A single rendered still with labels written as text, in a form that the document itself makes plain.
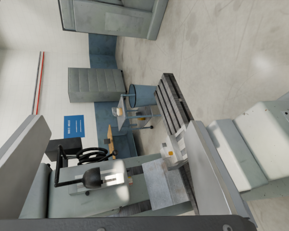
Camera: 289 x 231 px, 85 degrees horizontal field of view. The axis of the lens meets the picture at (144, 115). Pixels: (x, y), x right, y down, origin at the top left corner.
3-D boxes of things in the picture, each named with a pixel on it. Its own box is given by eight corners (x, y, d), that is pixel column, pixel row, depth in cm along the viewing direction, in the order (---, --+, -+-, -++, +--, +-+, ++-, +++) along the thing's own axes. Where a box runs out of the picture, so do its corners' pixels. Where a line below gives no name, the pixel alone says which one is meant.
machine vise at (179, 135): (195, 123, 82) (177, 124, 79) (208, 150, 75) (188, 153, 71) (169, 147, 111) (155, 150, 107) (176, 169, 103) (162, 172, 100)
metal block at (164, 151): (171, 145, 92) (162, 147, 90) (175, 155, 89) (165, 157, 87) (168, 149, 96) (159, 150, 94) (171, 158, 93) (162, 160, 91)
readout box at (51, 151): (80, 134, 105) (44, 138, 98) (81, 147, 101) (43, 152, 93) (82, 146, 121) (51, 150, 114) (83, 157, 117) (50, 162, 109)
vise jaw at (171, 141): (174, 134, 90) (168, 134, 88) (184, 160, 82) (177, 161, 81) (170, 138, 94) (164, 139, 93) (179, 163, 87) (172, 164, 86)
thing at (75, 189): (122, 172, 67) (68, 183, 60) (124, 182, 65) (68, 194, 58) (121, 174, 70) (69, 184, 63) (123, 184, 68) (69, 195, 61)
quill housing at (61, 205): (125, 155, 75) (47, 167, 64) (133, 203, 65) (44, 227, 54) (119, 166, 90) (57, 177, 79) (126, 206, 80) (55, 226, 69)
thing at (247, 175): (230, 117, 85) (213, 118, 81) (271, 184, 68) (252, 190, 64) (187, 150, 125) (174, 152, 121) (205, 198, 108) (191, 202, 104)
